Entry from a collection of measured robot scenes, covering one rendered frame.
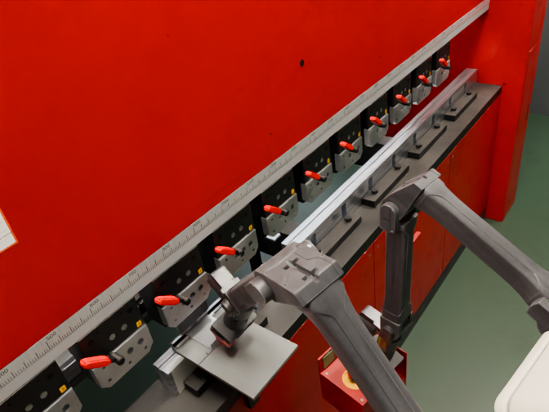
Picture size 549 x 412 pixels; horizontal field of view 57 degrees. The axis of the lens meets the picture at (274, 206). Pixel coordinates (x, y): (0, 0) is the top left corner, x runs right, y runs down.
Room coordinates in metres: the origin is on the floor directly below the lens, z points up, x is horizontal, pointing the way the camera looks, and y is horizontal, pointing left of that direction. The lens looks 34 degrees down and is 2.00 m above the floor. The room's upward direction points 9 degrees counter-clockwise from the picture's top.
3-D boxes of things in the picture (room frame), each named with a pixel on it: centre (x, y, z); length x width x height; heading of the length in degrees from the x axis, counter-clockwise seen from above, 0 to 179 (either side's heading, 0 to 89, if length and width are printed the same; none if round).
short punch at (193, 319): (0.97, 0.26, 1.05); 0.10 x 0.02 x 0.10; 138
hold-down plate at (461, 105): (2.26, -1.00, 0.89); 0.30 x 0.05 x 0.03; 138
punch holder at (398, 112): (1.84, -0.53, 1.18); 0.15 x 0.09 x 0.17; 138
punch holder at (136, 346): (0.80, 0.41, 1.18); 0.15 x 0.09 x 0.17; 138
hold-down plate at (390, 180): (1.67, -0.46, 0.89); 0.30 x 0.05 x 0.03; 138
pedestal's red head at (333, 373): (0.92, -0.18, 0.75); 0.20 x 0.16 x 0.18; 128
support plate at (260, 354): (0.87, 0.15, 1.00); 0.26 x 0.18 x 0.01; 48
